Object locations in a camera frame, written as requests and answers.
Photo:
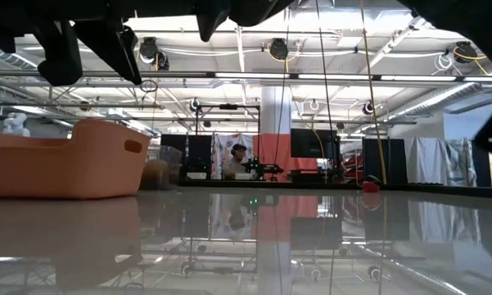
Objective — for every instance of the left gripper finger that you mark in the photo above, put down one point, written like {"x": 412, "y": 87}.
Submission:
{"x": 110, "y": 45}
{"x": 59, "y": 57}

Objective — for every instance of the background black robot arm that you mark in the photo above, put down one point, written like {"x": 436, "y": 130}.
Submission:
{"x": 266, "y": 168}

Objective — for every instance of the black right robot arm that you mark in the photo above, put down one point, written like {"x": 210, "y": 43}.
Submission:
{"x": 466, "y": 20}

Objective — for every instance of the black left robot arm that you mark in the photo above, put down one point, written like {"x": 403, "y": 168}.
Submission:
{"x": 8, "y": 20}

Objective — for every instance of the orange plastic basket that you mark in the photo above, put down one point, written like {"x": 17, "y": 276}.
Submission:
{"x": 65, "y": 164}

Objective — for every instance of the brown round object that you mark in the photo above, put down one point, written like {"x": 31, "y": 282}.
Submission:
{"x": 155, "y": 174}

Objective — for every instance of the black partition screen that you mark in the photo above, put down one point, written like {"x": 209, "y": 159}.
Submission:
{"x": 204, "y": 151}

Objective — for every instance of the floral sheet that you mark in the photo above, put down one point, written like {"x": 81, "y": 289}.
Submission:
{"x": 221, "y": 143}

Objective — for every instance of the person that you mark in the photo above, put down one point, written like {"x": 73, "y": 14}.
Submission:
{"x": 235, "y": 162}

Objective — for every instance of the black monitor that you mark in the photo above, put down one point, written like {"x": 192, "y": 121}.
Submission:
{"x": 311, "y": 143}

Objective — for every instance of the red cart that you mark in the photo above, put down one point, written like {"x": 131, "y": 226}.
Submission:
{"x": 354, "y": 166}

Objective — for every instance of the long light bar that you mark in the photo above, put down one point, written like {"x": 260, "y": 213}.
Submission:
{"x": 393, "y": 77}

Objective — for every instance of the red mini bell pepper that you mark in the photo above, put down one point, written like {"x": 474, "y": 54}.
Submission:
{"x": 370, "y": 187}

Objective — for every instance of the black curtain panel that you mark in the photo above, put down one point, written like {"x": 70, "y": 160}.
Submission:
{"x": 384, "y": 161}

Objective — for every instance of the white sheet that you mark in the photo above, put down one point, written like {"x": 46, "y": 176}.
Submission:
{"x": 425, "y": 160}

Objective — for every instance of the patterned sheet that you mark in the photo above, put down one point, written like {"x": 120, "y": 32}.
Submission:
{"x": 460, "y": 162}

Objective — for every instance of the narrow black panel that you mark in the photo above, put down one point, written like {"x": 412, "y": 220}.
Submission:
{"x": 477, "y": 168}

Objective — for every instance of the grey air duct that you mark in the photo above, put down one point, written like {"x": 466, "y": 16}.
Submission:
{"x": 434, "y": 100}
{"x": 20, "y": 61}

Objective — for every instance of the black frame rig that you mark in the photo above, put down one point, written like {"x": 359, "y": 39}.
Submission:
{"x": 228, "y": 107}

